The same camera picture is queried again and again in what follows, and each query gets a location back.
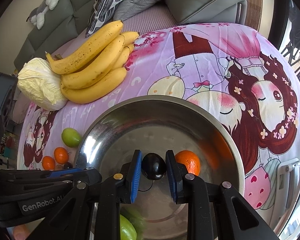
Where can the grey leather cushion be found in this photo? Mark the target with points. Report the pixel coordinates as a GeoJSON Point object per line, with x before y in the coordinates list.
{"type": "Point", "coordinates": [205, 0]}

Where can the brown longan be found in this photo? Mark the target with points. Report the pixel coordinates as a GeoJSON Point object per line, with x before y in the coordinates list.
{"type": "Point", "coordinates": [59, 167]}

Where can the napa cabbage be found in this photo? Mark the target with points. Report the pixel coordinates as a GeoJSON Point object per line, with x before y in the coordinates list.
{"type": "Point", "coordinates": [40, 85]}

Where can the grey sofa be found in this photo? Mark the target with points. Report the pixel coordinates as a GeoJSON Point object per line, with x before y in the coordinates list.
{"type": "Point", "coordinates": [47, 30]}

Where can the yellow banana bunch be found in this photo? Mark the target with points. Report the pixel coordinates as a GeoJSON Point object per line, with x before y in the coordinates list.
{"type": "Point", "coordinates": [95, 72]}

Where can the person's left hand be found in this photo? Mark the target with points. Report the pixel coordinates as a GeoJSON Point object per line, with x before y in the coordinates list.
{"type": "Point", "coordinates": [22, 232]}

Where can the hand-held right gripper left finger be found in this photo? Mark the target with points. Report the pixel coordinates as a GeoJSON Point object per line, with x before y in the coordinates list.
{"type": "Point", "coordinates": [136, 177]}

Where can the grey fabric pillow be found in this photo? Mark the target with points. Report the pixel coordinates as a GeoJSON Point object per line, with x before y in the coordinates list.
{"type": "Point", "coordinates": [140, 2]}

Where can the black folding chair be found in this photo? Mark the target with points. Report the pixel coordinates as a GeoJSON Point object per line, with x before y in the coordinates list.
{"type": "Point", "coordinates": [297, 35]}

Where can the orange mandarin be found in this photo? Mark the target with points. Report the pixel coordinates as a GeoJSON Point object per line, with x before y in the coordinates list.
{"type": "Point", "coordinates": [48, 163]}
{"type": "Point", "coordinates": [61, 155]}
{"type": "Point", "coordinates": [190, 162]}

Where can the slim green jujube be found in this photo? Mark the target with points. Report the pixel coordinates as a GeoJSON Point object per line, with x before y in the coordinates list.
{"type": "Point", "coordinates": [127, 228]}

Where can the grey and white plush toy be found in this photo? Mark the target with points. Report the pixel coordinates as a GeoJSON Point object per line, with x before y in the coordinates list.
{"type": "Point", "coordinates": [50, 2]}

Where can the dark cherry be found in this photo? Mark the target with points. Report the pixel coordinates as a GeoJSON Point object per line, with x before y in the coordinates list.
{"type": "Point", "coordinates": [68, 165]}
{"type": "Point", "coordinates": [153, 166]}

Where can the stainless steel basin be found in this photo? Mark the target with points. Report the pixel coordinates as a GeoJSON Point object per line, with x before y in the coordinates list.
{"type": "Point", "coordinates": [165, 130]}

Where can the black and white patterned pillow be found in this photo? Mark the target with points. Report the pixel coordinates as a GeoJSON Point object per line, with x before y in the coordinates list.
{"type": "Point", "coordinates": [102, 7]}

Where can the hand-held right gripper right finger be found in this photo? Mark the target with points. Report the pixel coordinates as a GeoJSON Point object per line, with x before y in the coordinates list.
{"type": "Point", "coordinates": [171, 177]}

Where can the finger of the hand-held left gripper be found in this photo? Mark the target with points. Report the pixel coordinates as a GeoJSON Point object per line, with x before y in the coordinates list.
{"type": "Point", "coordinates": [65, 172]}
{"type": "Point", "coordinates": [90, 175]}

